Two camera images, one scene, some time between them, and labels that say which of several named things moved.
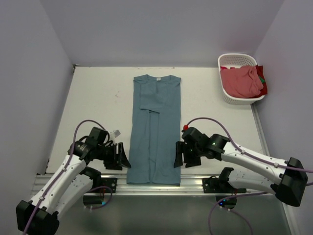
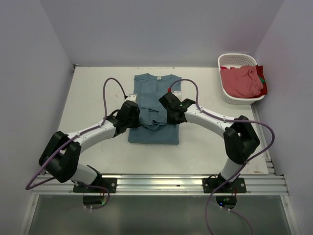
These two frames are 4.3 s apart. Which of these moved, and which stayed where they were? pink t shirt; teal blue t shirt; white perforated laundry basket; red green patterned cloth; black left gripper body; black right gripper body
Moved: teal blue t shirt; black left gripper body; black right gripper body
Stayed: red green patterned cloth; pink t shirt; white perforated laundry basket
